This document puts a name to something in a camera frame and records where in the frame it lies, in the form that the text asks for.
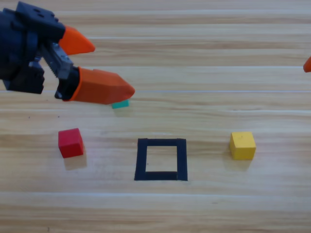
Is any black tape square outline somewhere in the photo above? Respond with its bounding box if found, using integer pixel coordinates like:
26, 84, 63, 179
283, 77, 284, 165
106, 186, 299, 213
134, 137, 188, 182

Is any red wooden cube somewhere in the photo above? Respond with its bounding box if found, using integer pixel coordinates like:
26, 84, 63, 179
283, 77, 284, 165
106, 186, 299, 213
58, 128, 85, 159

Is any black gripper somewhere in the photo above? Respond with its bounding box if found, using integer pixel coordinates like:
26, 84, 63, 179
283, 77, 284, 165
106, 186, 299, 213
0, 1, 96, 95

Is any green wooden cube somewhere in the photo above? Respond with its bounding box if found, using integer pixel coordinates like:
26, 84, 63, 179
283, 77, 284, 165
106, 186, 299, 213
111, 99, 130, 109

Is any yellow wooden cube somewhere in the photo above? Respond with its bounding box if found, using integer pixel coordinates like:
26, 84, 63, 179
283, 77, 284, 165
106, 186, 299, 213
229, 131, 257, 160

